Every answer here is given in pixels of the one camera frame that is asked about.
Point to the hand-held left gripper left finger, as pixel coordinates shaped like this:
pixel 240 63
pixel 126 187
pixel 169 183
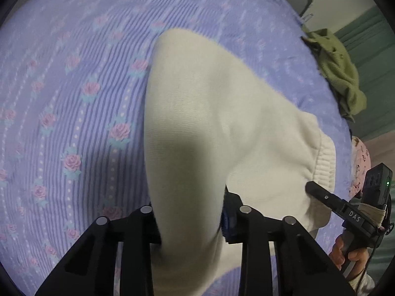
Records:
pixel 145 228

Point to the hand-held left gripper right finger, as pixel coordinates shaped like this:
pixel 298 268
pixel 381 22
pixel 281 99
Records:
pixel 227 222

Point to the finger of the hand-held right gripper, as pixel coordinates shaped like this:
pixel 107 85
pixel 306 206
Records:
pixel 322 195

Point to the cream white sweater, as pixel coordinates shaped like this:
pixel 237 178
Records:
pixel 240 123

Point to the person's right hand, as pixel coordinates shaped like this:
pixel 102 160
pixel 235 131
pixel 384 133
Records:
pixel 359 258

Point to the pink floral quilt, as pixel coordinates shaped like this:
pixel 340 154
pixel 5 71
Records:
pixel 359 160

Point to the green knit cloth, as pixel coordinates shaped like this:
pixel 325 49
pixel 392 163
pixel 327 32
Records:
pixel 336 67

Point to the green curtain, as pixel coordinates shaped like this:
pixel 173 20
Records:
pixel 370 52

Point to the metal clip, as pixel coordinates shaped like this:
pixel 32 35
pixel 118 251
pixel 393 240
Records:
pixel 307 18

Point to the purple floral bed sheet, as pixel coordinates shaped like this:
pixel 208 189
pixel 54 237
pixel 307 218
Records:
pixel 77 52

